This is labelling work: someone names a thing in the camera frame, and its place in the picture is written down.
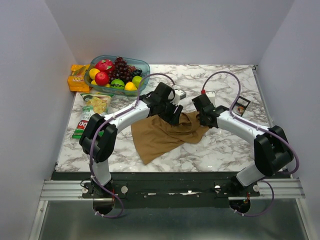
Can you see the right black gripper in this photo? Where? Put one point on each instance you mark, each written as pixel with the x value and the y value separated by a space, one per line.
pixel 201 122

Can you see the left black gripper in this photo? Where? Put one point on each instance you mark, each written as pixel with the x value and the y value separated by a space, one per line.
pixel 172 118

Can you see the brown clothing garment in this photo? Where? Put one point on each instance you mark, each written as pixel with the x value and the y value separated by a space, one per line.
pixel 153 137

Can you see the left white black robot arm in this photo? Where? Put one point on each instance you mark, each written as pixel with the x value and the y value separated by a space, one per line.
pixel 99 137

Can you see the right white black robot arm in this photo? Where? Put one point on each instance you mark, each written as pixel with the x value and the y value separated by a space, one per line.
pixel 271 148

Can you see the orange brooch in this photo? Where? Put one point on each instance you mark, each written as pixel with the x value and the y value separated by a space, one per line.
pixel 240 109

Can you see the black brooch display box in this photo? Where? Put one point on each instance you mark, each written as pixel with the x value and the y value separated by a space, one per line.
pixel 243 102

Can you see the green lime right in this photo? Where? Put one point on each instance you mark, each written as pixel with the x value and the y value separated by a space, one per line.
pixel 137 81

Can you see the yellow lemon front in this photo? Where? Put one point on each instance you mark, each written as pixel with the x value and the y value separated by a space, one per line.
pixel 130 86

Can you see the yellow lemon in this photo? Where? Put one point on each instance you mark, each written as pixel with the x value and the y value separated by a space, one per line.
pixel 93 72
pixel 130 86

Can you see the clear teal fruit bowl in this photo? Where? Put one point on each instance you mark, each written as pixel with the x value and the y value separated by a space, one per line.
pixel 144 66

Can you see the purple grape bunch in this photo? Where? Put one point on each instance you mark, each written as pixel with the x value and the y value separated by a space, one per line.
pixel 124 71

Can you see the green cassava chips bag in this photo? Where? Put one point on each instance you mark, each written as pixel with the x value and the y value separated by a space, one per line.
pixel 92 103

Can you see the red apple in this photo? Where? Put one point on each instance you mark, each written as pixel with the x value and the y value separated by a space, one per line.
pixel 101 78

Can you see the red dragon fruit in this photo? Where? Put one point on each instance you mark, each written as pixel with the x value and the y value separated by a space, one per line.
pixel 105 65

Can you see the yellow lemon left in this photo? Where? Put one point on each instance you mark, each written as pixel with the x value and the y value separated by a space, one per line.
pixel 93 72

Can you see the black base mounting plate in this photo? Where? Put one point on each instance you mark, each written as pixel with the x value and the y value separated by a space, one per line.
pixel 159 202

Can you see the orange snack packet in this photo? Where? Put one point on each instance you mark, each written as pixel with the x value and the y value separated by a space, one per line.
pixel 76 79

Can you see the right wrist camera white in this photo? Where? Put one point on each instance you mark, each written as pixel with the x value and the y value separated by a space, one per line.
pixel 211 95

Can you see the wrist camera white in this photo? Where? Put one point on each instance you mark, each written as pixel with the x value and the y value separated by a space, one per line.
pixel 211 95
pixel 179 95

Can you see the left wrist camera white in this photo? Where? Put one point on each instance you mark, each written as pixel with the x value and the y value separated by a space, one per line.
pixel 179 95

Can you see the aluminium frame rail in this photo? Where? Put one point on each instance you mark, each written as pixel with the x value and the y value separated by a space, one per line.
pixel 72 190

